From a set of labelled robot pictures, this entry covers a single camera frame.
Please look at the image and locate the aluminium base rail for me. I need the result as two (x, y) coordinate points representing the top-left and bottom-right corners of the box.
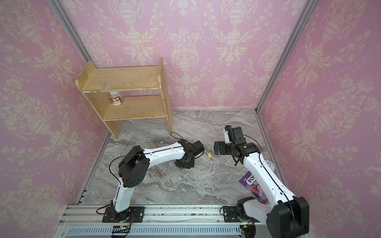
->
(53, 199), (272, 238)

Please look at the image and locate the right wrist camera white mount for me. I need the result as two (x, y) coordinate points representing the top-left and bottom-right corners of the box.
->
(224, 125), (232, 144)

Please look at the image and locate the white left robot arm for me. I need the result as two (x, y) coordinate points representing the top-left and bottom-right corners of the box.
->
(102, 139), (204, 224)

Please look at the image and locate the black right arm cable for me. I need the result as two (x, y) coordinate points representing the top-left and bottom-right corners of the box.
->
(243, 133), (263, 152)

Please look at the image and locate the aluminium corner wall profile left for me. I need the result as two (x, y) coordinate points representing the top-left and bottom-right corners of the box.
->
(48, 0), (91, 63)

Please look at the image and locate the wooden two-tier shelf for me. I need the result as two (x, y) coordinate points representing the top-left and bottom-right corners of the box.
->
(75, 58), (173, 139)

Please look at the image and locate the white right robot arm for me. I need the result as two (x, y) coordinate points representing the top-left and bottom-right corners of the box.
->
(214, 126), (310, 238)

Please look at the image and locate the aluminium corner wall profile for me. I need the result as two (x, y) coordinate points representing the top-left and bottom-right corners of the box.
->
(48, 0), (91, 63)
(256, 0), (318, 115)

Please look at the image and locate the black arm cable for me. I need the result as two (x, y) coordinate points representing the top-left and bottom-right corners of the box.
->
(108, 154), (140, 185)
(243, 133), (263, 152)

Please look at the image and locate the white round jar yellow base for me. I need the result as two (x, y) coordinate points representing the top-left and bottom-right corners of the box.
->
(265, 160), (276, 172)

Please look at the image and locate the aluminium corner wall profile right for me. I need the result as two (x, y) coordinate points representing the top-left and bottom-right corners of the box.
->
(256, 0), (318, 115)

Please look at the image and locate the small bottle red label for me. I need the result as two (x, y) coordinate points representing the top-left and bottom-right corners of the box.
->
(108, 91), (123, 106)

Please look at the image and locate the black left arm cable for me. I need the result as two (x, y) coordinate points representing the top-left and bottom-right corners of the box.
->
(108, 154), (140, 185)

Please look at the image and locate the purple candy bag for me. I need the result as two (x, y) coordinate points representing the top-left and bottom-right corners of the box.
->
(239, 171), (268, 204)

